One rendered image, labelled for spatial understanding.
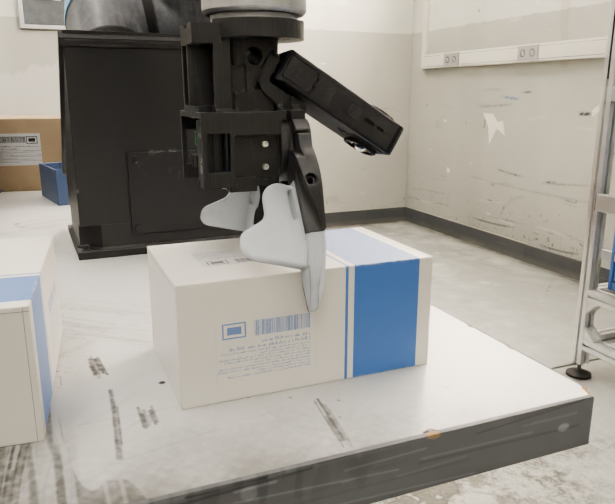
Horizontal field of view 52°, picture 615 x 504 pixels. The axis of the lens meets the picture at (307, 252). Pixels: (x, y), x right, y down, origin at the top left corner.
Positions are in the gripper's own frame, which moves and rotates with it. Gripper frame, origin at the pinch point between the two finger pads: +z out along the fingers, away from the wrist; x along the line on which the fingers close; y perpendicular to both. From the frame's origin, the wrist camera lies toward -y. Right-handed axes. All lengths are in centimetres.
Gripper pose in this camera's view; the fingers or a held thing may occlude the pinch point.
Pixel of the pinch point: (285, 283)
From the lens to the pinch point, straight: 50.8
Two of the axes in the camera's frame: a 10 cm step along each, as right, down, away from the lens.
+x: 3.8, 2.3, -9.0
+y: -9.2, 1.0, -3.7
